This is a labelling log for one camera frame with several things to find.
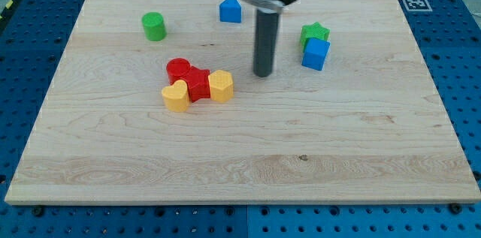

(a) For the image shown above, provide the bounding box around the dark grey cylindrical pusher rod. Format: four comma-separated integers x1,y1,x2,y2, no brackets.
253,8,280,77

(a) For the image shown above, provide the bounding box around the green star block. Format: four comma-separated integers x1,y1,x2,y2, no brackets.
300,22,330,51

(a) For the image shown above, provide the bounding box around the red star block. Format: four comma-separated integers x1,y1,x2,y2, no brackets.
183,66,210,102

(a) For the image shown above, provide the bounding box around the blue triangular prism block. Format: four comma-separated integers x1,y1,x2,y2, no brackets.
219,0,242,23

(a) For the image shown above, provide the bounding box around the blue cube block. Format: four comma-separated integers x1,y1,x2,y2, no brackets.
301,38,331,71

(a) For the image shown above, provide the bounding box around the yellow hexagon block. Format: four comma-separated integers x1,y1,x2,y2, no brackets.
208,70,234,103

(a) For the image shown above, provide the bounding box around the red cylinder block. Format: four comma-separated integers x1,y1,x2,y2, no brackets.
166,57,191,85

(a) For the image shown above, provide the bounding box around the green cylinder block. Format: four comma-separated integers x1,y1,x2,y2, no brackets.
141,12,167,41

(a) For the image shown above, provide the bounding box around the yellow heart block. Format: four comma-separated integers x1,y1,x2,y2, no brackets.
161,80,190,113

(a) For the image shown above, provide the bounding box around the light wooden board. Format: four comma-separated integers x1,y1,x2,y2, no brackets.
5,0,480,206

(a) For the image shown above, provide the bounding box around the white fiducial marker tag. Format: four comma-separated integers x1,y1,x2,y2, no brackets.
402,0,432,12

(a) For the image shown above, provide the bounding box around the black bolt front right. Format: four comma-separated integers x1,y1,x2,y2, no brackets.
449,203,463,215

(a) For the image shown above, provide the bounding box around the black bolt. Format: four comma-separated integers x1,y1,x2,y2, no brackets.
449,203,463,215
31,206,44,217

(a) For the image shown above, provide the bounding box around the black bolt front left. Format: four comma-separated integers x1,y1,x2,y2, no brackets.
31,206,44,217

